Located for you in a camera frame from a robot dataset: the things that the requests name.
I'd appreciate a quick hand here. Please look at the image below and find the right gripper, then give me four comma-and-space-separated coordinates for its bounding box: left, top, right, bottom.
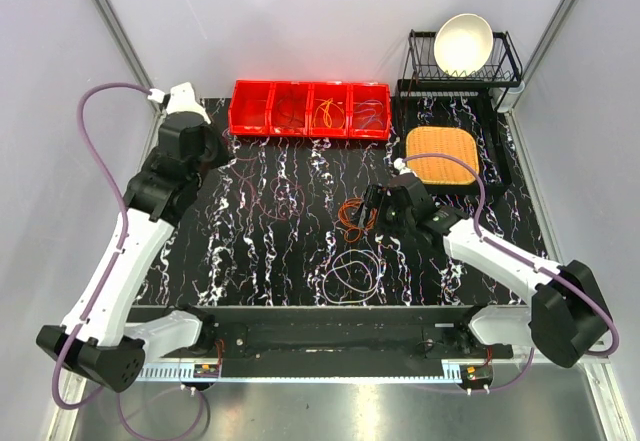
349, 184, 414, 240

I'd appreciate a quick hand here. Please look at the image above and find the orange cable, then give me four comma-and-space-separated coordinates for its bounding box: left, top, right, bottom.
337, 195, 379, 243

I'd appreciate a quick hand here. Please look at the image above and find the white cable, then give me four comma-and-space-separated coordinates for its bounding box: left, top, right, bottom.
322, 249, 386, 306

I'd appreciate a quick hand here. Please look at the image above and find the yellow cable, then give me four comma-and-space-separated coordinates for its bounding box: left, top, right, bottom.
313, 95, 347, 130

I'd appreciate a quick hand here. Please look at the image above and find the thin purple cable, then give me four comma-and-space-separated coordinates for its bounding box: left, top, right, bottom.
354, 98, 390, 130

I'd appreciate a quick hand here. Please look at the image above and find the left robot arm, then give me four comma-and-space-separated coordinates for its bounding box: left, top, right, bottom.
36, 111, 231, 393

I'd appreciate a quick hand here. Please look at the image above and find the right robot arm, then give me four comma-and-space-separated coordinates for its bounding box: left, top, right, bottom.
352, 173, 614, 368

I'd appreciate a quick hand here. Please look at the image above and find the red bin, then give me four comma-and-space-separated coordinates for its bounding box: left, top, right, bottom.
271, 82, 311, 137
228, 80, 273, 136
309, 83, 352, 139
348, 84, 391, 141

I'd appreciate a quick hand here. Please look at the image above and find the black tray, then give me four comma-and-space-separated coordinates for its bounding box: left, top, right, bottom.
391, 79, 512, 197

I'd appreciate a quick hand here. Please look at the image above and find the white cup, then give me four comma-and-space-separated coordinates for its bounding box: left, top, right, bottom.
496, 81, 526, 114

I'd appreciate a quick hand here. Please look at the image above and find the white bowl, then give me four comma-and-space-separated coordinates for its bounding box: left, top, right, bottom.
434, 13, 494, 77

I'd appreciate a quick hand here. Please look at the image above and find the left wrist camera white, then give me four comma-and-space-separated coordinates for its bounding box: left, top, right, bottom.
147, 82, 211, 124

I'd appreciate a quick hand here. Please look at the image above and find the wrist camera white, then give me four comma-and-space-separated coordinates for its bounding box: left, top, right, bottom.
393, 158, 418, 180
147, 82, 211, 124

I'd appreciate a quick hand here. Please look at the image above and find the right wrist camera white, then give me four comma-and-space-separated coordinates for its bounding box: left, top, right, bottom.
393, 158, 418, 180

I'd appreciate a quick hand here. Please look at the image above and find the black wire dish rack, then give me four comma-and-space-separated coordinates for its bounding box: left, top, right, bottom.
407, 30, 522, 90

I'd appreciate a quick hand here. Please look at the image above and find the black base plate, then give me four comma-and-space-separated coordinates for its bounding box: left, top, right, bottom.
203, 306, 513, 360

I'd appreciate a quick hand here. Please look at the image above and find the grey slotted cable duct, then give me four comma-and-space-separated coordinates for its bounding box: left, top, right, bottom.
136, 361, 481, 384

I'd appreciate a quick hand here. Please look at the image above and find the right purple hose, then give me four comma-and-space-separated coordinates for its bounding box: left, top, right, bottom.
404, 153, 620, 395

